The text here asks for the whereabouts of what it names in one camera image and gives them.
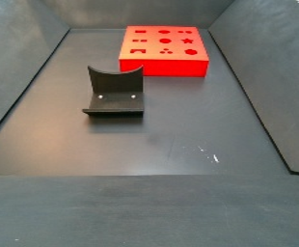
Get black curved holder stand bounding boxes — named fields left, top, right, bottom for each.
left=83, top=67, right=145, bottom=116

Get red shape sorter box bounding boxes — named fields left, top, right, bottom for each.
left=119, top=26, right=209, bottom=77

